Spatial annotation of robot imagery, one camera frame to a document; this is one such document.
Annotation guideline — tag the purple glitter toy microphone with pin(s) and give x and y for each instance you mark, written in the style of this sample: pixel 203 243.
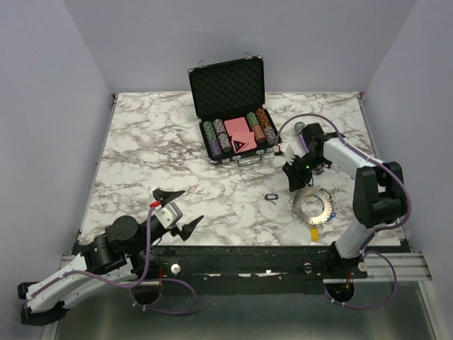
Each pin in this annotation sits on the purple glitter toy microphone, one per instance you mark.
pixel 312 146

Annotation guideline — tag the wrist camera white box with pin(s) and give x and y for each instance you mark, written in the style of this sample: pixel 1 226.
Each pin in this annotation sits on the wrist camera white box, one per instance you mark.
pixel 168 215
pixel 286 150

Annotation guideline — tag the yellow key tag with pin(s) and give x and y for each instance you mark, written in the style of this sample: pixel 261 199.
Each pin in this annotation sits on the yellow key tag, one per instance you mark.
pixel 314 234

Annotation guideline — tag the blue key tag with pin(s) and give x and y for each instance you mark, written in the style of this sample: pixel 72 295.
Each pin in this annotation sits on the blue key tag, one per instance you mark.
pixel 332 217

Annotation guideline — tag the pink playing card deck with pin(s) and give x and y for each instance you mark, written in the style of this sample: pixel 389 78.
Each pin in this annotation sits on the pink playing card deck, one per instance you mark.
pixel 242 137

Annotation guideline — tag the silver disc keyring holder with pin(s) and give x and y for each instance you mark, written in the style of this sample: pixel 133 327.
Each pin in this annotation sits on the silver disc keyring holder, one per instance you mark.
pixel 311 206

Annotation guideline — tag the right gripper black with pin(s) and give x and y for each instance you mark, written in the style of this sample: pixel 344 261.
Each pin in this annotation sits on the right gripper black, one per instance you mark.
pixel 297 180

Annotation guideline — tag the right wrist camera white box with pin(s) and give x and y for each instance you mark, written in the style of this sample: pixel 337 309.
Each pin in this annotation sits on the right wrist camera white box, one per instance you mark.
pixel 286 150

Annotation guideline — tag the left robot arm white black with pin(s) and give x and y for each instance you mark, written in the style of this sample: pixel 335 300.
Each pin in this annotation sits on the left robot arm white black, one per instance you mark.
pixel 122 256

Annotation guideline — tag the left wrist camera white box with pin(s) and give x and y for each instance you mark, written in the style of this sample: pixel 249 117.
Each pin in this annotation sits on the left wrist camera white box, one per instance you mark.
pixel 168 215

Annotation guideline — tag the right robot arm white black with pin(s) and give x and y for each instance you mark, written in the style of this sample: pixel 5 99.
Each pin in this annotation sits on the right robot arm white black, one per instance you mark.
pixel 380 199

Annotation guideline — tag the key with black tag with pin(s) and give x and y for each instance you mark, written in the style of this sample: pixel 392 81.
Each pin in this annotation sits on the key with black tag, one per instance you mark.
pixel 271 197

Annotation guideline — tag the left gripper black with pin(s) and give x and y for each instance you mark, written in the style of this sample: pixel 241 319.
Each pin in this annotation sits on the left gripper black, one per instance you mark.
pixel 187 229

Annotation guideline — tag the black poker chip case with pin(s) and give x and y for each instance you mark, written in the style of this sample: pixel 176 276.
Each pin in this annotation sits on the black poker chip case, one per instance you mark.
pixel 229 90

